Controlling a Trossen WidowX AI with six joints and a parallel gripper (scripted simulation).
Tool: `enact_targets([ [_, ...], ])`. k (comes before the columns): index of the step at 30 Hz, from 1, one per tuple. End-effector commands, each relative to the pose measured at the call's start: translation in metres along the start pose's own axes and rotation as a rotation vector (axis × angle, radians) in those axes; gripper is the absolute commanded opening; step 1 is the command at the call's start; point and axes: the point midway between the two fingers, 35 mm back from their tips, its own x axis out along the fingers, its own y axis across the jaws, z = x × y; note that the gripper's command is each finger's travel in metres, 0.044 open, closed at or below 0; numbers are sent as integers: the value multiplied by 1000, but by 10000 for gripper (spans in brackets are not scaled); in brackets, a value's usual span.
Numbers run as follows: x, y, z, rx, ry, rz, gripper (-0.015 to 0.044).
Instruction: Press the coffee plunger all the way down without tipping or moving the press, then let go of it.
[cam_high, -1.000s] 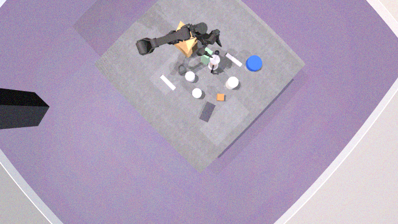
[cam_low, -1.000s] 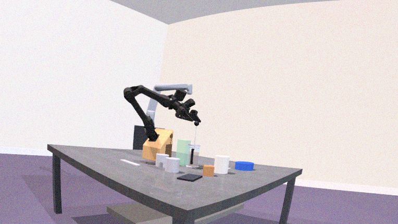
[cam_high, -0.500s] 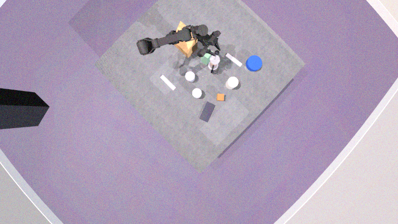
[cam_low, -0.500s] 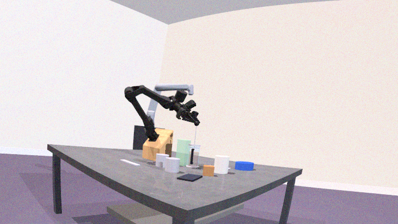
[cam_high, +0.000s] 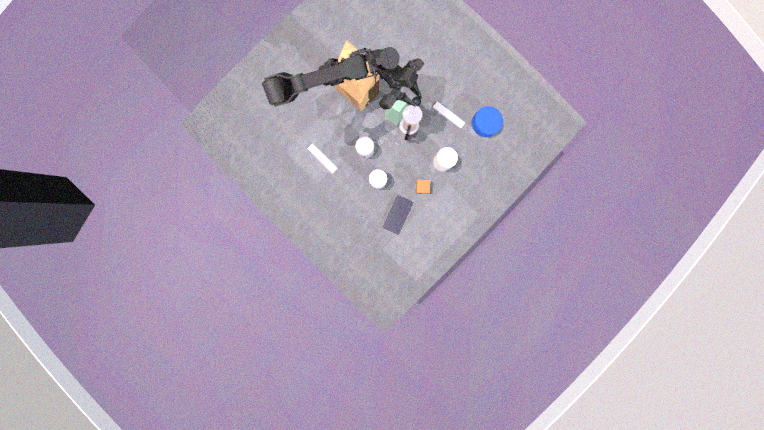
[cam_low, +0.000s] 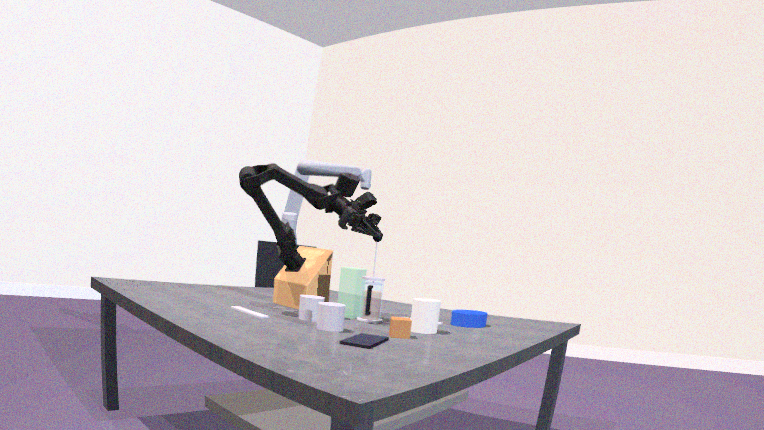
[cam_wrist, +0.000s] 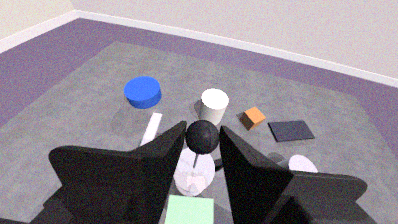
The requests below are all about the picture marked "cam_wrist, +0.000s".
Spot blue short cylinder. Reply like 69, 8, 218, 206
124, 76, 161, 109

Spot dark grey flat square pad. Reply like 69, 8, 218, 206
268, 120, 315, 142

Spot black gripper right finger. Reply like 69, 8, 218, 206
219, 125, 368, 224

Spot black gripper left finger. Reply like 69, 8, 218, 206
48, 121, 187, 224

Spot orange cube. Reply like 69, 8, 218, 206
239, 107, 265, 131

